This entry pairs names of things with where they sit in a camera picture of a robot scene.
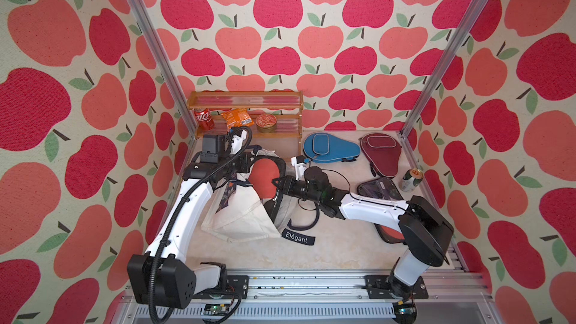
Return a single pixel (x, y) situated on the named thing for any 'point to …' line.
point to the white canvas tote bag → (235, 215)
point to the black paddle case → (383, 187)
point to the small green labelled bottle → (412, 178)
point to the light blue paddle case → (323, 148)
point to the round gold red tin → (265, 123)
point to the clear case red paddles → (265, 169)
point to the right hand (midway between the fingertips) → (272, 185)
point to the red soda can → (205, 118)
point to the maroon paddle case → (383, 151)
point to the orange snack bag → (238, 117)
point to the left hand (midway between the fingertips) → (256, 160)
